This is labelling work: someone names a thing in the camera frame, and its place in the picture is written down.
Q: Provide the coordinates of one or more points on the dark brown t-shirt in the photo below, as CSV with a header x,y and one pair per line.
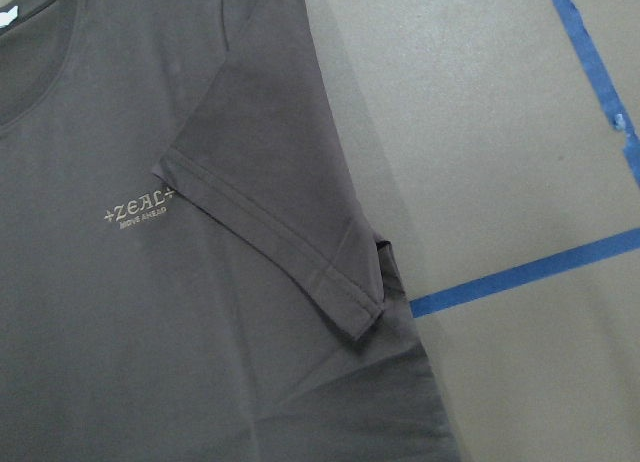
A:
x,y
186,271

